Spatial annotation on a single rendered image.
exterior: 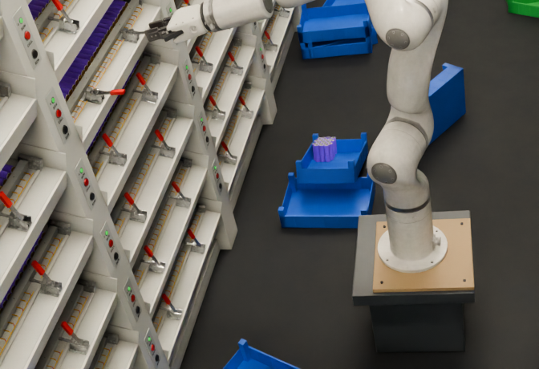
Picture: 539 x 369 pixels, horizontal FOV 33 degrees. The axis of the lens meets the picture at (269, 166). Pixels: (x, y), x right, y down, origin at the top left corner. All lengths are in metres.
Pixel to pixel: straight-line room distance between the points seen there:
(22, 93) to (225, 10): 0.57
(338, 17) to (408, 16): 2.09
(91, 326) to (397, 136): 0.85
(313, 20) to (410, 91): 1.96
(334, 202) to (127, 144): 1.02
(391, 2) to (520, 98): 1.65
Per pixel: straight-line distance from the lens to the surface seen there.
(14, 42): 1.82
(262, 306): 2.82
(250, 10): 2.17
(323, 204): 3.11
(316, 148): 3.23
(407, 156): 2.16
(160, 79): 2.53
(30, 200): 1.91
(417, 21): 1.92
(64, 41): 2.04
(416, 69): 2.06
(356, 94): 3.62
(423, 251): 2.43
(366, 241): 2.55
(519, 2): 4.09
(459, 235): 2.52
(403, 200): 2.30
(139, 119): 2.39
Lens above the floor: 2.04
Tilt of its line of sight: 38 degrees down
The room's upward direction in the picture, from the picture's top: 13 degrees counter-clockwise
